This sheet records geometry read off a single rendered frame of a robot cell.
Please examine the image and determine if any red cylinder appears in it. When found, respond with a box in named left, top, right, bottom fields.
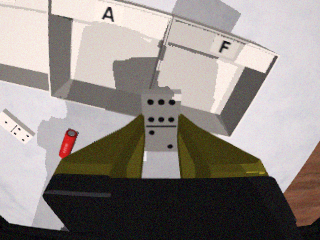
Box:
left=59, top=130, right=77, bottom=159

